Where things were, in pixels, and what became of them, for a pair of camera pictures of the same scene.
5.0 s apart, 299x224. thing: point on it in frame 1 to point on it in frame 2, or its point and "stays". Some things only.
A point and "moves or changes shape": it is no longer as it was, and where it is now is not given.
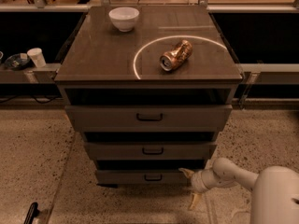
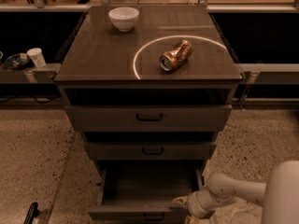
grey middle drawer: [150, 150] stays
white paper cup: [37, 56] stays
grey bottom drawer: [141, 177] moves or changes shape
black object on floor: [33, 213] stays
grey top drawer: [149, 118] stays
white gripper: [197, 181] to [193, 200]
